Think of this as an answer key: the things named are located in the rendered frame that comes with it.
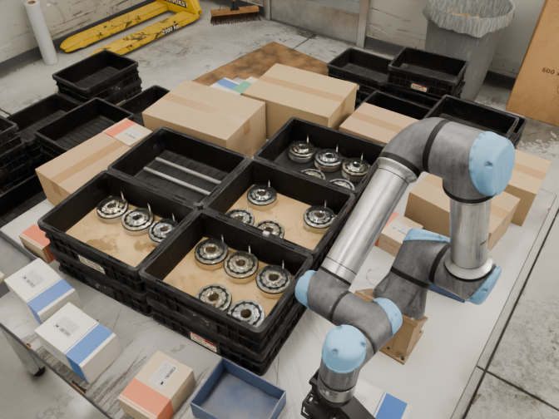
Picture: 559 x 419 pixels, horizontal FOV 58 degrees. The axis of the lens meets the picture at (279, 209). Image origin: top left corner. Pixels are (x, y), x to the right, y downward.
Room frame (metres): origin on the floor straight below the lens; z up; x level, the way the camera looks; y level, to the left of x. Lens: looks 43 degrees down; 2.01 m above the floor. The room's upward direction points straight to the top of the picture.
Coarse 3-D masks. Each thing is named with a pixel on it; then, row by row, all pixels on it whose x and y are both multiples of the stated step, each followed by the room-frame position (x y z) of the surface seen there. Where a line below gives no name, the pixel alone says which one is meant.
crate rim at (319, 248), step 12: (240, 168) 1.36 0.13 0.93; (276, 168) 1.36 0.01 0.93; (228, 180) 1.29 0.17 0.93; (312, 180) 1.29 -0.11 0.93; (216, 192) 1.23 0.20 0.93; (348, 192) 1.23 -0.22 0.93; (348, 204) 1.18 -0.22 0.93; (228, 216) 1.12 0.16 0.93; (252, 228) 1.07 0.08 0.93; (336, 228) 1.09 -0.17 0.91; (288, 240) 1.02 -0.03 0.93; (324, 240) 1.02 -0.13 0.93; (312, 252) 0.97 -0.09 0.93
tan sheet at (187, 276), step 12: (192, 252) 1.06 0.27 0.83; (180, 264) 1.01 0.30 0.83; (192, 264) 1.01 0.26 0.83; (264, 264) 1.01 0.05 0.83; (168, 276) 0.97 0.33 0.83; (180, 276) 0.97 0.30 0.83; (192, 276) 0.97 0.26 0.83; (204, 276) 0.97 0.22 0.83; (216, 276) 0.97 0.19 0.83; (180, 288) 0.92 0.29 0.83; (192, 288) 0.92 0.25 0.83; (228, 288) 0.92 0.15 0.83; (240, 288) 0.92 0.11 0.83; (252, 288) 0.92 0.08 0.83; (264, 300) 0.88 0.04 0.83; (276, 300) 0.88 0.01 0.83
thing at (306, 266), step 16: (272, 240) 1.02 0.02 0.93; (304, 256) 0.96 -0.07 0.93; (144, 272) 0.90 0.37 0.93; (304, 272) 0.91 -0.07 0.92; (160, 288) 0.86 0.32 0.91; (176, 288) 0.84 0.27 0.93; (288, 288) 0.84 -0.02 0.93; (192, 304) 0.80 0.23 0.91; (208, 304) 0.79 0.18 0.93; (224, 320) 0.75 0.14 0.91; (240, 320) 0.74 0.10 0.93; (272, 320) 0.75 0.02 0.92; (256, 336) 0.71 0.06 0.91
